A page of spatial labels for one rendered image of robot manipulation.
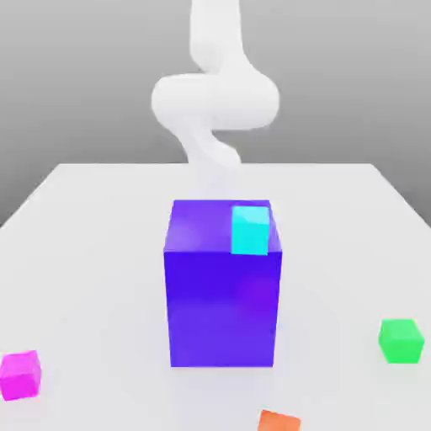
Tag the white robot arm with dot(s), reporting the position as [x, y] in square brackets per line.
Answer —
[215, 97]

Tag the small cyan cube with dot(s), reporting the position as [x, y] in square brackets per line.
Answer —
[250, 232]

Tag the small orange cube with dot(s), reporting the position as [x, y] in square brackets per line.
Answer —
[278, 421]

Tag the small green cube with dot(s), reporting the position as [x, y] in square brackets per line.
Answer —
[400, 341]

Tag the small magenta cube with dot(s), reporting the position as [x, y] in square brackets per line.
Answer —
[19, 375]

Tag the large purple box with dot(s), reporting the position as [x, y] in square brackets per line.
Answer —
[220, 303]

